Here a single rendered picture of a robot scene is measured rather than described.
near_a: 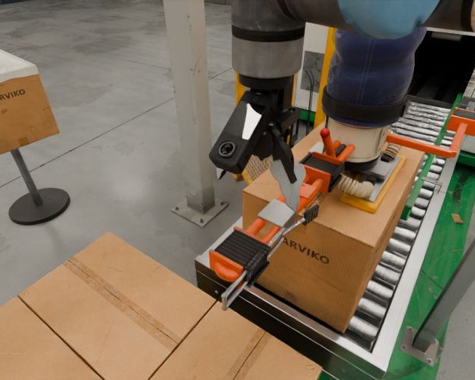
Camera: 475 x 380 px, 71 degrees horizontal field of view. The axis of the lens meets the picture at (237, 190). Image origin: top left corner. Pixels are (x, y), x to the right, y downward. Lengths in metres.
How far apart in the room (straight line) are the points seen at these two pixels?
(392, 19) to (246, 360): 0.99
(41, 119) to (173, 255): 1.09
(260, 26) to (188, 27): 1.40
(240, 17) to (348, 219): 0.66
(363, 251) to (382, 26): 0.67
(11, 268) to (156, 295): 1.31
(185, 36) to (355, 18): 1.53
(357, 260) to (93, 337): 0.85
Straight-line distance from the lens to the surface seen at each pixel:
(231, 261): 0.60
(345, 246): 0.93
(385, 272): 1.42
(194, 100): 1.90
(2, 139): 2.20
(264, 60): 0.42
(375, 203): 1.00
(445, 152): 1.09
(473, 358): 2.05
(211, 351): 1.14
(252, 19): 0.41
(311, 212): 0.73
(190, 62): 1.84
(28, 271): 2.35
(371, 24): 0.32
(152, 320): 1.22
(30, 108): 2.20
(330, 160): 0.89
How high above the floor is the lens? 1.56
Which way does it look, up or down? 37 degrees down
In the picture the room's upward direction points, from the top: straight up
